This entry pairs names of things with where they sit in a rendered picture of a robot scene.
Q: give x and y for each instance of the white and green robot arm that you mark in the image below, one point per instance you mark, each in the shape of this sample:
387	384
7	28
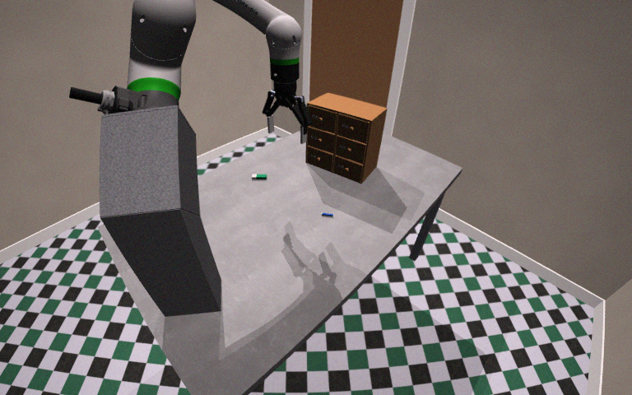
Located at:
160	32

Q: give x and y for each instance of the dark brown wooden drawer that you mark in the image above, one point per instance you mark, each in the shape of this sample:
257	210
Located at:
316	136
346	145
327	118
341	166
320	158
358	128

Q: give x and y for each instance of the small brown chest of drawers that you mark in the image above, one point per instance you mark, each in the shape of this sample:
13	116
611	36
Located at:
375	114

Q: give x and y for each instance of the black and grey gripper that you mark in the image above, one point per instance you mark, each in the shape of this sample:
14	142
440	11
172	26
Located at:
290	96

